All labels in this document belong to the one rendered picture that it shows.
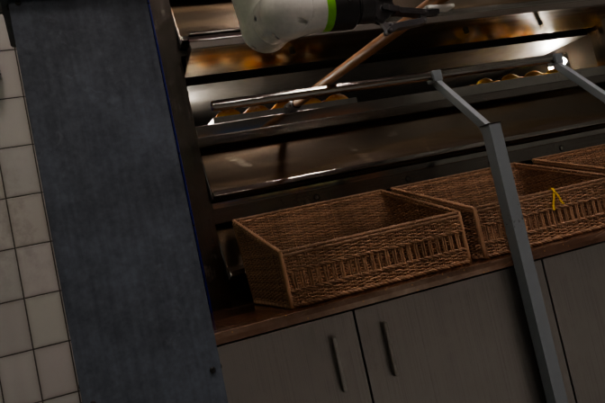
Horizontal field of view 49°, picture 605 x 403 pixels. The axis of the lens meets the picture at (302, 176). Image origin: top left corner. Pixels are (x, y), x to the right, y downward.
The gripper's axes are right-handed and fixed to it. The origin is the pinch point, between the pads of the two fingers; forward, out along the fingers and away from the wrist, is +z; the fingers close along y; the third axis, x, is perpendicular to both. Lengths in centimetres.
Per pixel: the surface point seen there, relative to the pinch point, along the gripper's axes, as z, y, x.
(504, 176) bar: 34, 39, -34
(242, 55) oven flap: -15, -18, -88
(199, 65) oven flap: -30, -18, -92
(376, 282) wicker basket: -6, 60, -45
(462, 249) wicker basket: 22, 57, -44
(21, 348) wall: -97, 59, -97
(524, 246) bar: 35, 59, -34
